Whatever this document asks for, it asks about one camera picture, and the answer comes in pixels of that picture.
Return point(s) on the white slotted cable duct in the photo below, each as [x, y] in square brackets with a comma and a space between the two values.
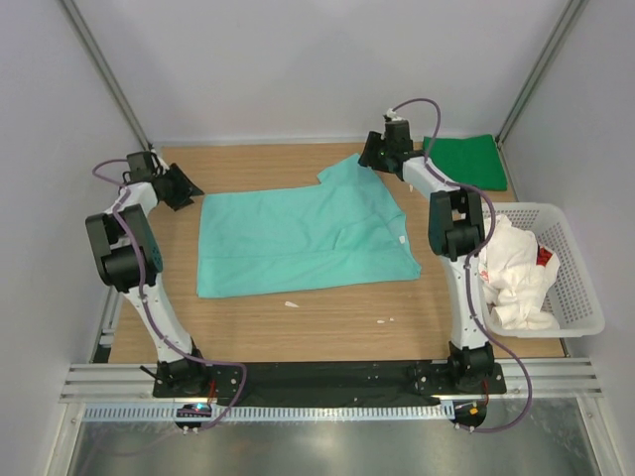
[196, 412]

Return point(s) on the folded green t-shirt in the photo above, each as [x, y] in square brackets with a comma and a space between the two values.
[474, 160]

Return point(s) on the white plastic basket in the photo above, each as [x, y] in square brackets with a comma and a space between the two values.
[572, 299]

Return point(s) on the white t-shirt in basket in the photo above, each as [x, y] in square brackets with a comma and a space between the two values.
[517, 272]

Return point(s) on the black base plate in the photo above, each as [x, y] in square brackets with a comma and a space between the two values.
[326, 385]

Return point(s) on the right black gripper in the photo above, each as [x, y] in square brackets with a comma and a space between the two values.
[372, 152]

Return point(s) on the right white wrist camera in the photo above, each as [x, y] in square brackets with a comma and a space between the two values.
[392, 116]

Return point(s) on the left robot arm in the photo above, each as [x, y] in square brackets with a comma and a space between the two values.
[128, 259]

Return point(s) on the teal t-shirt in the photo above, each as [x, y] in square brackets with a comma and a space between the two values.
[345, 230]

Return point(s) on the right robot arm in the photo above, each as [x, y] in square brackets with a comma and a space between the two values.
[456, 234]

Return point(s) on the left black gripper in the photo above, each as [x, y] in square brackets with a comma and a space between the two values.
[178, 185]

